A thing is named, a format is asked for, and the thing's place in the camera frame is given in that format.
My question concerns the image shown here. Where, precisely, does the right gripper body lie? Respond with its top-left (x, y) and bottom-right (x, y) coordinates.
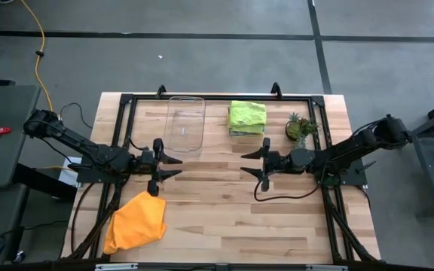
top-left (261, 137), bottom-right (297, 193)

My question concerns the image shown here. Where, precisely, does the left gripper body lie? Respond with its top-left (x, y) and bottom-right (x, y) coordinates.
top-left (137, 138), bottom-right (165, 197)

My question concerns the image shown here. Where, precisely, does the grey microfiber towel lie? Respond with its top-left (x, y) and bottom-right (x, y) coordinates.
top-left (228, 127), bottom-right (265, 138)

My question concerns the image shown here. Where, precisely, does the lime green microfiber towel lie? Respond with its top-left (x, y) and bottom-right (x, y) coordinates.
top-left (227, 99), bottom-right (267, 136)

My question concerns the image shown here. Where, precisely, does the orange microfiber towel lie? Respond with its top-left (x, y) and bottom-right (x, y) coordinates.
top-left (102, 190), bottom-right (167, 255)

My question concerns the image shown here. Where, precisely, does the clear plastic bin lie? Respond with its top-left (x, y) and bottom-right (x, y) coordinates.
top-left (160, 96), bottom-right (206, 154)

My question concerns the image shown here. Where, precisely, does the succulent in black pot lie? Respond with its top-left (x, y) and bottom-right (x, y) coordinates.
top-left (284, 111), bottom-right (320, 150)

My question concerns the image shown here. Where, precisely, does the white paper sheet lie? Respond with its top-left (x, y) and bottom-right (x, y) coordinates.
top-left (57, 156), bottom-right (84, 188)

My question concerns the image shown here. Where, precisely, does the grey side table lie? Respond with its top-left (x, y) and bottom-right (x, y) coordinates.
top-left (0, 84), bottom-right (41, 190)

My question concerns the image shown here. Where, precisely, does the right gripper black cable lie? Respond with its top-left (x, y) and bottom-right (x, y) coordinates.
top-left (253, 171), bottom-right (326, 202)

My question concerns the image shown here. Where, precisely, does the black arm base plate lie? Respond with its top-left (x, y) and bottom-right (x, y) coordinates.
top-left (312, 157), bottom-right (368, 188)
top-left (74, 162), bottom-right (127, 185)

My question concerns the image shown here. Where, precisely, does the black aluminium table frame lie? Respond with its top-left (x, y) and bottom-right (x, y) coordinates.
top-left (60, 81), bottom-right (382, 266)

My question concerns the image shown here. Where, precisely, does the thin black floor cable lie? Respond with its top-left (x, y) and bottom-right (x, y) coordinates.
top-left (34, 101), bottom-right (93, 131)

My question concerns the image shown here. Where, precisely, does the silver frame bracket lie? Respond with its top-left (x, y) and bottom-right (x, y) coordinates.
top-left (94, 263), bottom-right (139, 271)
top-left (305, 264), bottom-right (349, 271)

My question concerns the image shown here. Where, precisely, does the grey metal desk frame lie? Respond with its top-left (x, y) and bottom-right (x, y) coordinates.
top-left (391, 93), bottom-right (434, 219)

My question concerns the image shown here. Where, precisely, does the yellow power cord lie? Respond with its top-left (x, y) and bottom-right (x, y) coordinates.
top-left (20, 0), bottom-right (56, 114)

